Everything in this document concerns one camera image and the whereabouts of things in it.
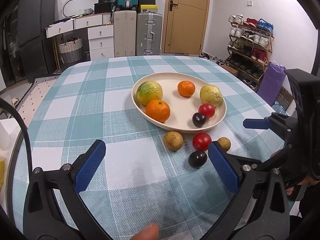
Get white side table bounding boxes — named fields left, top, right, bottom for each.
left=0, top=119, right=23, bottom=153

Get teal checked tablecloth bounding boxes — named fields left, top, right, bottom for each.
left=7, top=55, right=300, bottom=240

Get red tomato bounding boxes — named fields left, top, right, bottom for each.
left=192, top=133, right=212, bottom=152
left=198, top=103, right=216, bottom=119

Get wooden door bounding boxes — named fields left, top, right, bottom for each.
left=161, top=0, right=212, bottom=55

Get white drawer cabinet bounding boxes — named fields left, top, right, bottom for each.
left=87, top=24, right=115, bottom=61

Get white desk with drawers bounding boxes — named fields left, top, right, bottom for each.
left=45, top=14, right=114, bottom=74

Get scattered sneakers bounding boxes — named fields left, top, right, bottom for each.
left=199, top=52, right=228, bottom=67

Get yellow bag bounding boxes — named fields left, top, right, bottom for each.
left=0, top=159, right=5, bottom=190

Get arched mirror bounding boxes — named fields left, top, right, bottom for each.
left=62, top=0, right=100, bottom=18

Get brown longan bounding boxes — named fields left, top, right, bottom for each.
left=163, top=131, right=184, bottom=151
left=217, top=137, right=231, bottom=152

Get wooden shoe rack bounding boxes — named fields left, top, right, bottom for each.
left=225, top=21, right=275, bottom=92

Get purple bag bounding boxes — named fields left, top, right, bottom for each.
left=257, top=61, right=287, bottom=107

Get orange tangerine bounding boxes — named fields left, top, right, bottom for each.
left=177, top=81, right=196, bottom=97
left=145, top=99, right=171, bottom=123

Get person's right hand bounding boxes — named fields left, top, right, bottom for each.
left=285, top=176, right=320, bottom=196

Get black and white patterned rug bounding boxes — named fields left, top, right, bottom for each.
left=15, top=75, right=62, bottom=128

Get woven laundry basket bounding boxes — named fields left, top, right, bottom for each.
left=59, top=37, right=83, bottom=64

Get brown cardboard box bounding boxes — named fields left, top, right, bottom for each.
left=221, top=64, right=238, bottom=77

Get silver suitcase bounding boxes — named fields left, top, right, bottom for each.
left=136, top=12, right=163, bottom=56

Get person's left hand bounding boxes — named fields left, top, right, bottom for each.
left=130, top=224, right=160, bottom=240

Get dark glass cabinet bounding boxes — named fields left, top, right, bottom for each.
left=0, top=5, right=23, bottom=88

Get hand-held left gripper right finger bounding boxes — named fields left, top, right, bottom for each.
left=202, top=141, right=290, bottom=240

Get black storage box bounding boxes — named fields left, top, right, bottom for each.
left=94, top=3, right=112, bottom=14

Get dark doormat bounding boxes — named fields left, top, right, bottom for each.
left=276, top=86, right=293, bottom=110

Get rows of racked shoes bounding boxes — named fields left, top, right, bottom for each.
left=226, top=14, right=274, bottom=90

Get beige suitcase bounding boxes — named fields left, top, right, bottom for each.
left=113, top=10, right=137, bottom=57

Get cream round plate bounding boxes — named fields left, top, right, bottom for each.
left=131, top=72, right=227, bottom=133

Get yellow and black shoe box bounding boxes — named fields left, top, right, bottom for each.
left=137, top=4, right=159, bottom=13

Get black refrigerator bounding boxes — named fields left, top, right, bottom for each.
left=17, top=0, right=59, bottom=75

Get yellow-green guava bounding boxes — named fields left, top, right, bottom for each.
left=136, top=80, right=163, bottom=106

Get black cable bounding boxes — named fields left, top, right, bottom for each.
left=0, top=97, right=33, bottom=180

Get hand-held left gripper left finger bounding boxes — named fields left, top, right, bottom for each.
left=23, top=140, right=113, bottom=240

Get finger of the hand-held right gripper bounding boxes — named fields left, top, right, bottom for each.
left=243, top=117, right=275, bottom=130
left=235, top=146, right=292, bottom=172

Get dark purple plum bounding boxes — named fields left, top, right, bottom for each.
left=192, top=113, right=207, bottom=128
left=188, top=150, right=208, bottom=168

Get yellow guava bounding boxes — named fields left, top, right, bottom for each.
left=199, top=84, right=223, bottom=107

